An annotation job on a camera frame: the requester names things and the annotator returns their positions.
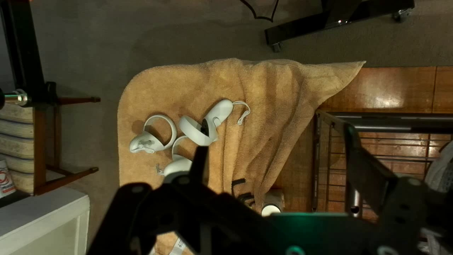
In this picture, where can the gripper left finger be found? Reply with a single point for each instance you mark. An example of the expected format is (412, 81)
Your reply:
(141, 219)

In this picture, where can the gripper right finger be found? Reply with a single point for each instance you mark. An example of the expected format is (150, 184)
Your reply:
(407, 212)

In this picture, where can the white shoe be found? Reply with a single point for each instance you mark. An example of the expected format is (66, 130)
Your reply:
(442, 170)

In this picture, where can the white hand controller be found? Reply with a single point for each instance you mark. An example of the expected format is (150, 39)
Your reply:
(216, 115)
(147, 143)
(177, 165)

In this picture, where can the white cabinet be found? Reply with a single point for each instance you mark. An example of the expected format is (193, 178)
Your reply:
(42, 223)

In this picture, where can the wooden chair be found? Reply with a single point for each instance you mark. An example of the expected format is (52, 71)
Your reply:
(39, 148)

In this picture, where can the white round lamp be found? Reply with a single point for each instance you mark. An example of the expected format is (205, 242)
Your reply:
(271, 207)

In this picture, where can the white cup with red print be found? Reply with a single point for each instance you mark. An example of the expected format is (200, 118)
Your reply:
(5, 179)

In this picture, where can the stack of striped cushions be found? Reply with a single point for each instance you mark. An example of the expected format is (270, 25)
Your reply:
(16, 141)

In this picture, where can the tan towel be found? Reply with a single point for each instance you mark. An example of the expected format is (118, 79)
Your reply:
(269, 117)

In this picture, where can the black stand with casters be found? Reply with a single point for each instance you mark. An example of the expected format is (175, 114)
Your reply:
(318, 24)

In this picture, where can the black post with chrome rod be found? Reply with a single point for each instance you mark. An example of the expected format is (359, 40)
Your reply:
(21, 46)

